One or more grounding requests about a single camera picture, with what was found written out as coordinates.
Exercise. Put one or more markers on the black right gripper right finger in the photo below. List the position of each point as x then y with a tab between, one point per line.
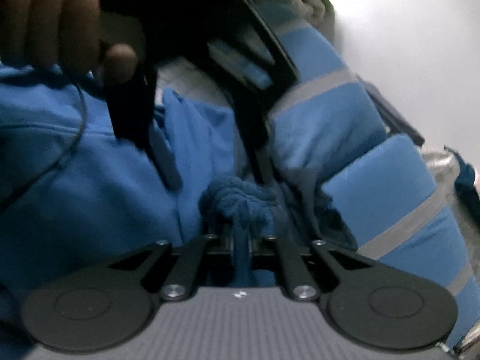
365	301

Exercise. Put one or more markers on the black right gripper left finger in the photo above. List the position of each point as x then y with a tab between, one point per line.
108	303

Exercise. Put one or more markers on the blue fleece garment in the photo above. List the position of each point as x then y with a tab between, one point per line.
72	194

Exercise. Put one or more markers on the person's left hand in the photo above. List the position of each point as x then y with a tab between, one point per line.
60	33

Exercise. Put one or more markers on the large blue striped pillow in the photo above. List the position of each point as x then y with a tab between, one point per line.
401	217

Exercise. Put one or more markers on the small blue striped pillow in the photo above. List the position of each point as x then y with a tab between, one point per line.
326	120

